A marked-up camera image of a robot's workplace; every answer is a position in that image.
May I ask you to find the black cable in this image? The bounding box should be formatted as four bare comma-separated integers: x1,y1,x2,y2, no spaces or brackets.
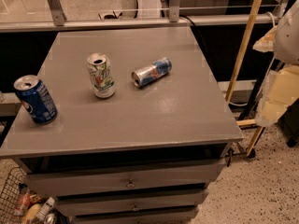
179,14,216,77

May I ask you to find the middle grey drawer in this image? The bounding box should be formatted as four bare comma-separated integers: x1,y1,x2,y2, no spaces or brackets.
57,189,208,216

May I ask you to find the grey drawer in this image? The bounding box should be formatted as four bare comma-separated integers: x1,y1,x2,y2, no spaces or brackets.
25,159,225,197
57,189,208,216
72,206,198,224

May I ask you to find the silver blue Red Bull can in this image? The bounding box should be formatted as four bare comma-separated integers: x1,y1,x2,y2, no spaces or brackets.
131,57,172,88

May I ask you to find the silver can in basket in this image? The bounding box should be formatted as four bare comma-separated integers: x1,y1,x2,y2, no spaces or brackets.
44,213,57,224

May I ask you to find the wooden easel frame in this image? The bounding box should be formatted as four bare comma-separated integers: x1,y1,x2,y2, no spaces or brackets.
224,0,268,159

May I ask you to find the yellow item in basket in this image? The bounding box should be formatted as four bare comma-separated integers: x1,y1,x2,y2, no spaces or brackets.
21,203,41,224

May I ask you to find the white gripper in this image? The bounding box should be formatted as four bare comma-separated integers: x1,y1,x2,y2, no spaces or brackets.
253,0,299,127

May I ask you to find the metal railing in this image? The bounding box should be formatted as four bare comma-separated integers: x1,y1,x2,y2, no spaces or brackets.
0,0,295,34

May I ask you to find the orange bottle in basket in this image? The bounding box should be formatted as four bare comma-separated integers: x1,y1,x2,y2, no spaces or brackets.
14,186,31,217

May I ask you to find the white green soda can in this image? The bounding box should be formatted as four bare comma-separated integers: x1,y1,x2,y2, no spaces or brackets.
87,53,115,99

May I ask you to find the top grey drawer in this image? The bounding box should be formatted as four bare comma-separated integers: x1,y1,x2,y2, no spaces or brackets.
25,159,225,197

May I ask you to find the bottom grey drawer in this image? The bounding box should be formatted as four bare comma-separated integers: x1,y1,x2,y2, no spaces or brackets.
72,206,198,224

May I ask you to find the blue Pepsi can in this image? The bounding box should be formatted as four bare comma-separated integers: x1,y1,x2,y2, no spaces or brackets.
14,75,58,124

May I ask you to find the grey drawer cabinet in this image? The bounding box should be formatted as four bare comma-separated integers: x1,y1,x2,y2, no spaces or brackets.
0,26,244,224

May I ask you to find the wire basket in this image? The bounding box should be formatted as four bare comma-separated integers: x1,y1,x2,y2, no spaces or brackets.
0,167,27,224

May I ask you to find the white packet in basket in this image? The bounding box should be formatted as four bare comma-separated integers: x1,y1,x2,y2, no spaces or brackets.
31,197,55,224

